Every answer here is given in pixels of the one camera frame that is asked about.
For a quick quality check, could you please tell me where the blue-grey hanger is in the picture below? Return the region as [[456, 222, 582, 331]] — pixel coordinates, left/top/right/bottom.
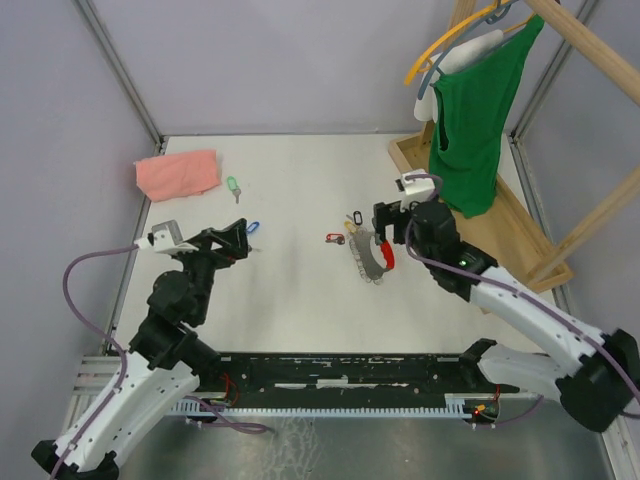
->
[[416, 0, 536, 101]]

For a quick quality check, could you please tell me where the wooden clothes rack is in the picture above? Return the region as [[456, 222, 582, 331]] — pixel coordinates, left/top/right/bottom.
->
[[389, 1, 639, 292]]

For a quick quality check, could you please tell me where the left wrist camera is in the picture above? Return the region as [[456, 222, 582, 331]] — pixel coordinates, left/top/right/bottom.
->
[[146, 220, 197, 255]]

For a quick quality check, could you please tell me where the yellow hanger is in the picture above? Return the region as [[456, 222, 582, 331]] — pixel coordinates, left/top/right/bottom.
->
[[404, 1, 515, 100]]

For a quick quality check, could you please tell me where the key with black tag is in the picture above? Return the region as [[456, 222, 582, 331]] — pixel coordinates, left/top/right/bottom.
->
[[346, 210, 363, 226]]

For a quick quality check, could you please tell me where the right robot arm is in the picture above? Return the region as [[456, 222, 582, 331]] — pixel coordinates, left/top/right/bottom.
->
[[372, 200, 639, 433]]

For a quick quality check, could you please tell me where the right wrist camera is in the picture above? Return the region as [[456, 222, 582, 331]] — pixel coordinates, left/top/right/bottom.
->
[[396, 169, 437, 212]]

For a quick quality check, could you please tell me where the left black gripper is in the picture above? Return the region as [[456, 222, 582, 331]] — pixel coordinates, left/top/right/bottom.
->
[[175, 217, 249, 320]]

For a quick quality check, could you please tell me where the white cloth on hanger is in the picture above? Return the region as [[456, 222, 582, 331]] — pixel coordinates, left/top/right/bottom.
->
[[414, 29, 504, 122]]

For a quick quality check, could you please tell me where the white cable duct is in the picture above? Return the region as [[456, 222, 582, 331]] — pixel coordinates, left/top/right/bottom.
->
[[169, 394, 476, 417]]

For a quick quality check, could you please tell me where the green shirt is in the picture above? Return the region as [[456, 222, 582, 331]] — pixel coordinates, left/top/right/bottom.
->
[[429, 15, 544, 218]]

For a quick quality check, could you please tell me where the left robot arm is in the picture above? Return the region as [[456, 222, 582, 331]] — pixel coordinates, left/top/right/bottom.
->
[[31, 218, 251, 479]]

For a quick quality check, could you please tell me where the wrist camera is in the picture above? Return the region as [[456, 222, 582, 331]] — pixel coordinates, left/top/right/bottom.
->
[[396, 169, 437, 212], [146, 220, 197, 255]]

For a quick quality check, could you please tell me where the pink folded cloth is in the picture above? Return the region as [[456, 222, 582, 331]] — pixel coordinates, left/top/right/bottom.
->
[[134, 149, 221, 203]]

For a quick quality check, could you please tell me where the key with green tag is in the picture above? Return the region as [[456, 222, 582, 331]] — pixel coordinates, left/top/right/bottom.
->
[[226, 176, 241, 204]]

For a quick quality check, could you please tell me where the aluminium frame rail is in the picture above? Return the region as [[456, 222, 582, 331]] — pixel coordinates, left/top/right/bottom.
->
[[199, 353, 520, 398]]

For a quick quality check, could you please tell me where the silver chain keyring red tag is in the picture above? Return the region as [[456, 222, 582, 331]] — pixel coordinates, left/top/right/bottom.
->
[[349, 227, 396, 285]]

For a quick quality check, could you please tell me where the key with red tag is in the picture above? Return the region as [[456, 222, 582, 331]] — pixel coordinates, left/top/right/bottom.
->
[[325, 233, 346, 245]]

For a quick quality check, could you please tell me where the key with blue tag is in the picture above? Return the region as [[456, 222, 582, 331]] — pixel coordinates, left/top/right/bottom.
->
[[246, 221, 260, 235]]

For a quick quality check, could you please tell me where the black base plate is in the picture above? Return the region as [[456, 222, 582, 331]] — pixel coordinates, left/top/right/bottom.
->
[[194, 352, 519, 410]]

